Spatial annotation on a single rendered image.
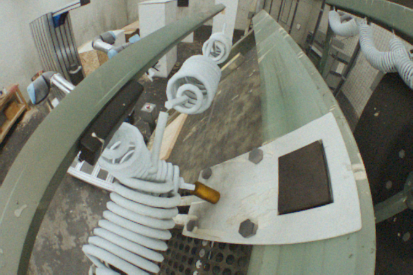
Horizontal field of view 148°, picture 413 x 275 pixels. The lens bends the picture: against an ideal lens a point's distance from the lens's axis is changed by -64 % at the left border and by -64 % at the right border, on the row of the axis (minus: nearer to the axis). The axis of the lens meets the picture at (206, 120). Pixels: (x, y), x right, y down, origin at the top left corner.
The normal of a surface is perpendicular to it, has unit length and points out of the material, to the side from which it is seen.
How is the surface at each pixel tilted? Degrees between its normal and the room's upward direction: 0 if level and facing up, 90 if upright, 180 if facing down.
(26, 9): 90
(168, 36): 35
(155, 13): 90
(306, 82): 55
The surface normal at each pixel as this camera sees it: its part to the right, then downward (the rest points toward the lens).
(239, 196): -0.75, -0.58
